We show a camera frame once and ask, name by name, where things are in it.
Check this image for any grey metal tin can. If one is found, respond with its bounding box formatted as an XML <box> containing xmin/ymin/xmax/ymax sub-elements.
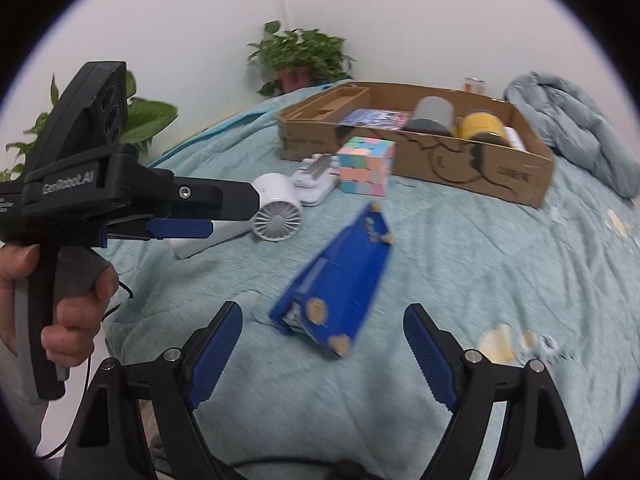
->
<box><xmin>404</xmin><ymin>96</ymin><xmax>457</xmax><ymax>137</ymax></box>

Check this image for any clear jar with yellow label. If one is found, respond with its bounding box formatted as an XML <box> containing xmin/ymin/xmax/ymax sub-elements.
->
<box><xmin>455</xmin><ymin>111</ymin><xmax>511</xmax><ymax>148</ymax></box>

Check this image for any light blue puffer jacket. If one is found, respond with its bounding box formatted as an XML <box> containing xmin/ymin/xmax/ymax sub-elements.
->
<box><xmin>502</xmin><ymin>71</ymin><xmax>640</xmax><ymax>198</ymax></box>

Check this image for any potted green plant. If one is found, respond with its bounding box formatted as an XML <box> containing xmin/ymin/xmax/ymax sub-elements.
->
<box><xmin>246</xmin><ymin>21</ymin><xmax>357</xmax><ymax>97</ymax></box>

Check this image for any person's left forearm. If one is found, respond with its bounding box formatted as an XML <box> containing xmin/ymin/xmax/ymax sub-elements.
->
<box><xmin>0</xmin><ymin>335</ymin><xmax>56</xmax><ymax>461</ymax></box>

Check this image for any teal quilted blanket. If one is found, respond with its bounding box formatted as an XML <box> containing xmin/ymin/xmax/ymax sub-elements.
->
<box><xmin>95</xmin><ymin>79</ymin><xmax>640</xmax><ymax>480</ymax></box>

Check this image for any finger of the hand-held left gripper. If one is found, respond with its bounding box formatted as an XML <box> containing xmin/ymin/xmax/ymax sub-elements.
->
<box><xmin>102</xmin><ymin>217</ymin><xmax>216</xmax><ymax>242</ymax></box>
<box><xmin>165</xmin><ymin>175</ymin><xmax>262</xmax><ymax>224</ymax></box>

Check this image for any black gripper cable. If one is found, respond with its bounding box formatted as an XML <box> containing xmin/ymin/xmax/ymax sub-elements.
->
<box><xmin>37</xmin><ymin>280</ymin><xmax>135</xmax><ymax>461</ymax></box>

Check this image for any person's left hand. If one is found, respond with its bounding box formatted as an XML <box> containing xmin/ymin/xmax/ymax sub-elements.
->
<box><xmin>0</xmin><ymin>242</ymin><xmax>121</xmax><ymax>362</ymax></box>

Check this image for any white handheld fan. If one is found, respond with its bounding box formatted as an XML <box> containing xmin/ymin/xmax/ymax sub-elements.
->
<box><xmin>170</xmin><ymin>172</ymin><xmax>304</xmax><ymax>260</ymax></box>

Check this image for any large cardboard box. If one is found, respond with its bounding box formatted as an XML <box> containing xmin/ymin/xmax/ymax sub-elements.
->
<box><xmin>276</xmin><ymin>81</ymin><xmax>557</xmax><ymax>209</ymax></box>

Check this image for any colourful cartoon toy box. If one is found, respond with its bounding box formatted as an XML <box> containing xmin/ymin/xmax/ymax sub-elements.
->
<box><xmin>337</xmin><ymin>108</ymin><xmax>416</xmax><ymax>131</ymax></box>

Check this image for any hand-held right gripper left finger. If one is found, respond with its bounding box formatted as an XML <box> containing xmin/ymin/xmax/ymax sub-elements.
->
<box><xmin>59</xmin><ymin>301</ymin><xmax>244</xmax><ymax>480</ymax></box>

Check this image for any large-leaf green plant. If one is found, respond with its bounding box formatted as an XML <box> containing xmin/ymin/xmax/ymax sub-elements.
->
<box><xmin>0</xmin><ymin>71</ymin><xmax>179</xmax><ymax>183</ymax></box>

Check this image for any white spray bottle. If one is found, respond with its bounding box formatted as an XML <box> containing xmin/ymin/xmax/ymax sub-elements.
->
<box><xmin>502</xmin><ymin>126</ymin><xmax>528</xmax><ymax>153</ymax></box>

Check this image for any white plug adapter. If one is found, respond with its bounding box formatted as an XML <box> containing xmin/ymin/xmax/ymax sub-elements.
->
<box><xmin>291</xmin><ymin>152</ymin><xmax>341</xmax><ymax>206</ymax></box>

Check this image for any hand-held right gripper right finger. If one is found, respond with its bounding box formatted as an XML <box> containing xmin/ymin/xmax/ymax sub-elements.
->
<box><xmin>403</xmin><ymin>304</ymin><xmax>586</xmax><ymax>480</ymax></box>

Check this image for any small cardboard box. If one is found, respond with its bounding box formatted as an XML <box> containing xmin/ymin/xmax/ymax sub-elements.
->
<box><xmin>292</xmin><ymin>86</ymin><xmax>372</xmax><ymax>123</ymax></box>

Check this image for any pastel puzzle cube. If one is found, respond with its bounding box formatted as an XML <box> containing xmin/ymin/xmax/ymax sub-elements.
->
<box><xmin>336</xmin><ymin>136</ymin><xmax>397</xmax><ymax>197</ymax></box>

